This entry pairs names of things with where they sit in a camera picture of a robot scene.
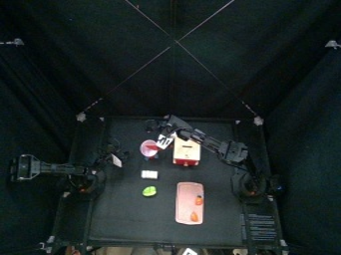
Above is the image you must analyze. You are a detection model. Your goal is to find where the pink cup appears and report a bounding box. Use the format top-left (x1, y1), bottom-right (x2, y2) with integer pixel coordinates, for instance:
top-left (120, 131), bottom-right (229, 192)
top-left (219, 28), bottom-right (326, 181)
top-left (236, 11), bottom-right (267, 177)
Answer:
top-left (139, 138), bottom-right (161, 161)

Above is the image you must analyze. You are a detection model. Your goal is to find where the white box with red base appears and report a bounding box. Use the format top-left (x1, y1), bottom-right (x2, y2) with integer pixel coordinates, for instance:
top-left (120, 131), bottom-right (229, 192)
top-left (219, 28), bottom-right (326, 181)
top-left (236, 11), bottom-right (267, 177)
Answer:
top-left (171, 136), bottom-right (201, 167)

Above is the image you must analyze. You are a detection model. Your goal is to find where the green toy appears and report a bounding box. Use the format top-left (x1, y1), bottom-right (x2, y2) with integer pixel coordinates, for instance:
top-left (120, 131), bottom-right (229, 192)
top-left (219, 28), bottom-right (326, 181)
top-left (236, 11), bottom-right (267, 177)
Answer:
top-left (141, 185), bottom-right (159, 197)

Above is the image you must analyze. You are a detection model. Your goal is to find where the pink tray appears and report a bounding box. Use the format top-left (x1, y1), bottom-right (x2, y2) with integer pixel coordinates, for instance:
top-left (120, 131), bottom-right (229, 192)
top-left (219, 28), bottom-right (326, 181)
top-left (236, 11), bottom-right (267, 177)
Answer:
top-left (173, 181), bottom-right (205, 226)

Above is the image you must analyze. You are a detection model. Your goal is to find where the printed label sticker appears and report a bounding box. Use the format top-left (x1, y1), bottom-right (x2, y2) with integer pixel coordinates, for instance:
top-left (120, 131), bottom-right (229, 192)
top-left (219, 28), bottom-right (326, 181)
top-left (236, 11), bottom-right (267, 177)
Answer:
top-left (244, 213), bottom-right (279, 243)

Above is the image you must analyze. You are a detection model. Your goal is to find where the black vertical frame post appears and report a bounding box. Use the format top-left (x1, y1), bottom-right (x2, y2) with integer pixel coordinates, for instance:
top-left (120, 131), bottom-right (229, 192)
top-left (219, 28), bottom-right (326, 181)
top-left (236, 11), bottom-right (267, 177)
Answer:
top-left (168, 0), bottom-right (176, 117)

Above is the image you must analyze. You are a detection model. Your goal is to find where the thin diagonal brace wire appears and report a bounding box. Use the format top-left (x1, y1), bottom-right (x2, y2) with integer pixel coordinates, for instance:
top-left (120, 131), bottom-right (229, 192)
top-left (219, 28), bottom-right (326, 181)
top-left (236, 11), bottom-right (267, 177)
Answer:
top-left (80, 0), bottom-right (235, 115)
top-left (124, 0), bottom-right (259, 118)

